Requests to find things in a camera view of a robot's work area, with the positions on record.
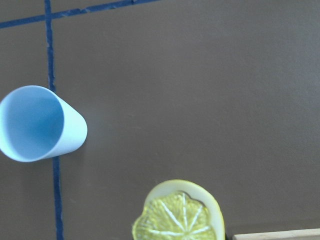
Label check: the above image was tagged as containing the wooden cutting board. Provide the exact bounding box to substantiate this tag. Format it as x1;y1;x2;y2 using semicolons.
232;228;320;240

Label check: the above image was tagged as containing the lemon slice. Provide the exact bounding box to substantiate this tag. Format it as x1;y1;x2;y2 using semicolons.
131;179;226;240

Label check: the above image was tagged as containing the light blue cup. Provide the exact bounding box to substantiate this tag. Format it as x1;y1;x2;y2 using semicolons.
0;85;88;163

